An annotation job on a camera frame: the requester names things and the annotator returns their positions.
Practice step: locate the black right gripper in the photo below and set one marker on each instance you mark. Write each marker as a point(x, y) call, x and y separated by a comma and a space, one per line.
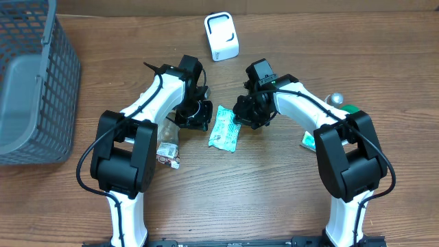
point(246, 118)

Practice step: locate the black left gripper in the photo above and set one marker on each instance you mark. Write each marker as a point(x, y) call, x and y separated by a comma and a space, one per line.
point(193, 120)

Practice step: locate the mint green wipes pack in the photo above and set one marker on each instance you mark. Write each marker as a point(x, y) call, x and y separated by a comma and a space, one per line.
point(225, 132)

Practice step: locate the brown patterned snack bag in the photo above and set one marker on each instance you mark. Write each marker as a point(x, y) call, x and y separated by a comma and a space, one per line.
point(168, 142)

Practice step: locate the green Kleenex tissue pack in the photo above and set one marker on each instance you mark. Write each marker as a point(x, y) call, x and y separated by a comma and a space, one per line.
point(308, 141)

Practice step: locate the clear plastic bottle grey cap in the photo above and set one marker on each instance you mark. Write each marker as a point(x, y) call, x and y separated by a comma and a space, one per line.
point(335, 100)

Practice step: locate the green lid jar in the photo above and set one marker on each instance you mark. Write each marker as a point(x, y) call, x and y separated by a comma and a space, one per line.
point(350, 108)

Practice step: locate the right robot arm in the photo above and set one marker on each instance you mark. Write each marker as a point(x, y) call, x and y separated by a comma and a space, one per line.
point(348, 153)

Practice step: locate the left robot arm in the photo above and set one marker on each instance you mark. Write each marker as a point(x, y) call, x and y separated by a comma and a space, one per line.
point(124, 151)

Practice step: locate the white barcode scanner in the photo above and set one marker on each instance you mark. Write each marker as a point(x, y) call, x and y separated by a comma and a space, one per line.
point(222, 36)

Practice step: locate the dark grey plastic basket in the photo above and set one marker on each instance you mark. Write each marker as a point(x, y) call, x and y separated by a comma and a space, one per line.
point(40, 83)

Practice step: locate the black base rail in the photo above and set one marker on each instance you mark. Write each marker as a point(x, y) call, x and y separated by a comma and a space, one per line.
point(233, 243)

